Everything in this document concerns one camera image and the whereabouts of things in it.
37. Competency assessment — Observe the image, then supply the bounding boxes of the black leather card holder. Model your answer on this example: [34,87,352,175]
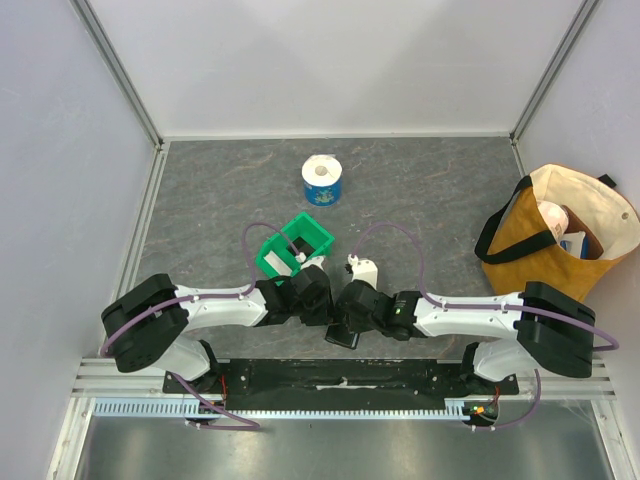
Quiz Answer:
[324,324,360,350]

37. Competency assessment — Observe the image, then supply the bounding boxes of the green plastic bin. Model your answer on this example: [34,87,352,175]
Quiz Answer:
[255,212,335,278]

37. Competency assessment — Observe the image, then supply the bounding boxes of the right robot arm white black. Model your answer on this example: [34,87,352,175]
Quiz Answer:
[336,280,595,394]

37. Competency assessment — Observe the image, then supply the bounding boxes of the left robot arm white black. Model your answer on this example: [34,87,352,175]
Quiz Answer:
[101,264,333,393]

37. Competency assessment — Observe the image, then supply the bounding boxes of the black card in bin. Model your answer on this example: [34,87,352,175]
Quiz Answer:
[287,237,315,258]

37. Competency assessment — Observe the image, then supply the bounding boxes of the stack of white cards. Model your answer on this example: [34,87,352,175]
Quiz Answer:
[264,251,292,276]

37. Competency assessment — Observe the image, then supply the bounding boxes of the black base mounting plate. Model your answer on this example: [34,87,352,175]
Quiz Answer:
[189,359,519,398]

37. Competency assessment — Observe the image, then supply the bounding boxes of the toilet paper roll blue wrapper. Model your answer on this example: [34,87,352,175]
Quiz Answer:
[301,154,343,207]

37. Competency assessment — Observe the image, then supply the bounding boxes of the mustard canvas tote bag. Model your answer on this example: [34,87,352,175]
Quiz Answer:
[475,164,639,302]

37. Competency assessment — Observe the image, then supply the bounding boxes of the items inside tote bag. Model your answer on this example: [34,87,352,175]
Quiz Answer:
[537,201,604,260]

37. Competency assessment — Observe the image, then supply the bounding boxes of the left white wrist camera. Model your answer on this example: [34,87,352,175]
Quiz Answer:
[295,252,326,271]

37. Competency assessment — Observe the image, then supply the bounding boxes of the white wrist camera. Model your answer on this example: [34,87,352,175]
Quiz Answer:
[295,252,326,271]
[346,254,378,289]

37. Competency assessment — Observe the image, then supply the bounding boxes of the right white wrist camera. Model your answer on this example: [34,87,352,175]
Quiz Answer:
[346,254,378,289]

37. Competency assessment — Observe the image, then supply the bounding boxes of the left aluminium frame post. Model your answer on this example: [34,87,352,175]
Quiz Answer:
[70,0,164,149]

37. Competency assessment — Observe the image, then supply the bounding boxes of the aluminium frame post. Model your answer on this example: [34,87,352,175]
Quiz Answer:
[509,0,601,147]
[70,0,164,149]

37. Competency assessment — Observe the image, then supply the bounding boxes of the right aluminium frame post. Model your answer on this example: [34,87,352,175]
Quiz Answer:
[509,0,601,147]

